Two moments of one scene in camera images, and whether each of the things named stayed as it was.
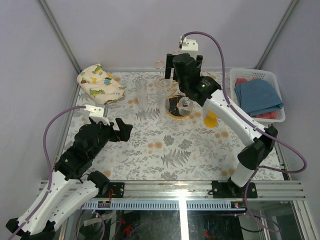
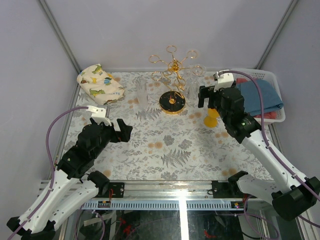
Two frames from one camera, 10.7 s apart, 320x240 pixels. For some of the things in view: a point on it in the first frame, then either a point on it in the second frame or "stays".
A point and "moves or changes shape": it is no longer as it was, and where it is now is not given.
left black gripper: [126, 129] stays
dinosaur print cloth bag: [99, 86] stays
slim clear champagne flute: [163, 82] moves or changes shape
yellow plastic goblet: [210, 121] stays
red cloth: [272, 115] stays
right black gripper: [169, 65] -> [204, 93]
